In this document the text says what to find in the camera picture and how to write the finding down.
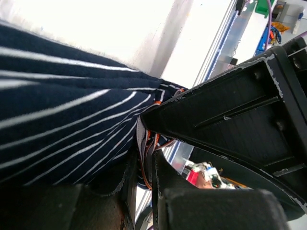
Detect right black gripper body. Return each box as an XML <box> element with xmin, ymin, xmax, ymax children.
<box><xmin>283</xmin><ymin>38</ymin><xmax>307</xmax><ymax>101</ymax></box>

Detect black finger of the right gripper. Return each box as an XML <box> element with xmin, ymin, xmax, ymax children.
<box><xmin>141</xmin><ymin>46</ymin><xmax>307</xmax><ymax>220</ymax></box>

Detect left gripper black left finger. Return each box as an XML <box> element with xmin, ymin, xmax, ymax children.
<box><xmin>0</xmin><ymin>153</ymin><xmax>137</xmax><ymax>230</ymax></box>

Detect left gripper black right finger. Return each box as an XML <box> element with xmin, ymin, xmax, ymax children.
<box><xmin>152</xmin><ymin>150</ymin><xmax>289</xmax><ymax>230</ymax></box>

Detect blue striped boxer shorts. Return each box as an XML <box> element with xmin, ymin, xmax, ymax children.
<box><xmin>0</xmin><ymin>23</ymin><xmax>185</xmax><ymax>188</ymax></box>

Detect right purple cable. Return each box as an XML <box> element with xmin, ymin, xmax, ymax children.
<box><xmin>262</xmin><ymin>0</ymin><xmax>307</xmax><ymax>52</ymax></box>

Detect aluminium mounting rail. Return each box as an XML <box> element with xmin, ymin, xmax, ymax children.
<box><xmin>193</xmin><ymin>0</ymin><xmax>255</xmax><ymax>86</ymax></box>

